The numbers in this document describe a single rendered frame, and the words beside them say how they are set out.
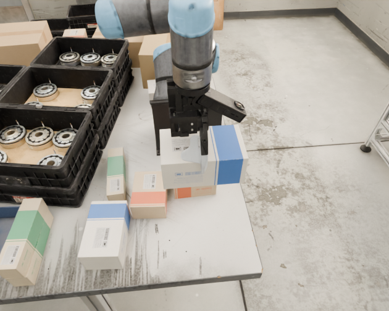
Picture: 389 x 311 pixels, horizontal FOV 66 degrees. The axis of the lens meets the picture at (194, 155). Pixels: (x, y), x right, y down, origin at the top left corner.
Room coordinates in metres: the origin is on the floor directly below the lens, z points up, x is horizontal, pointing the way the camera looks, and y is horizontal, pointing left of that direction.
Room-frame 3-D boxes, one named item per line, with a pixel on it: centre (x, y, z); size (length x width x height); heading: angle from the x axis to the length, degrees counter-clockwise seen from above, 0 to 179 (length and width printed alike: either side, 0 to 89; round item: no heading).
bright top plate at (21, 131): (0.85, 0.71, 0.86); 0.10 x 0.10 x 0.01
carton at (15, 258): (0.46, 0.53, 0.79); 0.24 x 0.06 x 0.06; 3
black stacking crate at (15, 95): (1.07, 0.58, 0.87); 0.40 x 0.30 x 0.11; 85
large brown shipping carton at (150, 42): (1.59, 0.13, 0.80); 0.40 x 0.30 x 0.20; 178
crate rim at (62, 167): (0.78, 0.60, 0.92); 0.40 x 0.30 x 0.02; 85
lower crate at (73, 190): (0.78, 0.60, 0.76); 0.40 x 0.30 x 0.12; 85
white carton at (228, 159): (0.51, -0.02, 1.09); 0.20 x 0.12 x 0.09; 96
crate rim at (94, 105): (1.07, 0.58, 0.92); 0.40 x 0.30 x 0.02; 85
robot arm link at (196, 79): (0.51, 0.00, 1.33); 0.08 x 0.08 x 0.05
